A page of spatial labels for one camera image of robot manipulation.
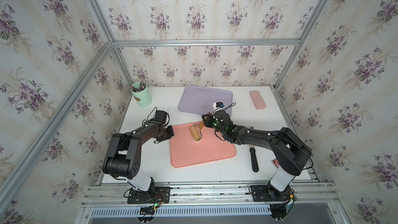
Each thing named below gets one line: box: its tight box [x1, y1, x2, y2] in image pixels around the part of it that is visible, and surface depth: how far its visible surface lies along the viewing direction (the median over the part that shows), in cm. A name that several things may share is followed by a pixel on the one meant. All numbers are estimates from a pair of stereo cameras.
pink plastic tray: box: [170, 121, 237, 168], surface depth 90 cm
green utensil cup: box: [130, 81, 153, 108], surface depth 104 cm
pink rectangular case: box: [249, 90, 267, 110], surface depth 113 cm
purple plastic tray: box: [177, 85, 233, 117], surface depth 117 cm
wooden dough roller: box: [190, 112, 212, 142], surface depth 91 cm
